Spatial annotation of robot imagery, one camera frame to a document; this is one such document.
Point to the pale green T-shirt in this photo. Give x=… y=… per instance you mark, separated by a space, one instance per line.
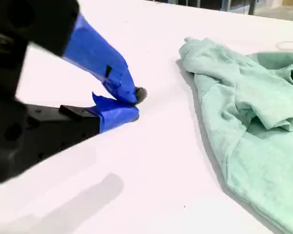
x=254 y=126

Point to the dark metal furniture leg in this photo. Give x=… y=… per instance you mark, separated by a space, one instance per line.
x=252 y=6

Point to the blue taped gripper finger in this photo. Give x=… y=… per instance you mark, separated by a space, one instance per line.
x=117 y=115
x=92 y=51

